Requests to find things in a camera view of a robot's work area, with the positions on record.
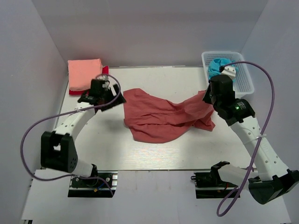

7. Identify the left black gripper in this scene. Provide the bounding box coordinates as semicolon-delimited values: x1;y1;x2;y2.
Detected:
100;84;127;112

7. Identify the dusty red t shirt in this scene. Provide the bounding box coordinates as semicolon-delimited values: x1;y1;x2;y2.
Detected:
123;88;215;144

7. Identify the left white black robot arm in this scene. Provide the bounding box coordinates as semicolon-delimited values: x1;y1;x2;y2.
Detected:
41;75;126;186

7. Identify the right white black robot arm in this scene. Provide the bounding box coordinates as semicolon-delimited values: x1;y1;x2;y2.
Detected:
203;75;299;204

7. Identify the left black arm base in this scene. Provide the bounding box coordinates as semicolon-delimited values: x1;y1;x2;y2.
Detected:
68;171;118;198

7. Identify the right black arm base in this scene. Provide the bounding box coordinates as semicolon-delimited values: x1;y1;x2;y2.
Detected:
190;161;237;199

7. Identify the white plastic mesh basket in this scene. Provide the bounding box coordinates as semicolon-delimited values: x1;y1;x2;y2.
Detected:
201;51;254;98

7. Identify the crumpled blue t shirt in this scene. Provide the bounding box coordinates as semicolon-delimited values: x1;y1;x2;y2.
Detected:
207;58;238;80

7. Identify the folded bright red t shirt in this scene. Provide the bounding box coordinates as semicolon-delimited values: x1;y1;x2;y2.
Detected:
69;66;109;96

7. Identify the folded salmon pink t shirt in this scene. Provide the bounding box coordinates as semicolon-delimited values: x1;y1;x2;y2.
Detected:
68;59;103;91

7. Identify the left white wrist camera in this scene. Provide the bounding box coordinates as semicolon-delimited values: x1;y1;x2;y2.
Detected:
96;74;110;89

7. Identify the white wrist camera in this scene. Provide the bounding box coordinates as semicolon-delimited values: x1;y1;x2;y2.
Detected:
220;66;236;82
96;74;110;89

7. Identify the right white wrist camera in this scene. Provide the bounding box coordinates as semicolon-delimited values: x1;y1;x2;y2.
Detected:
220;66;236;82

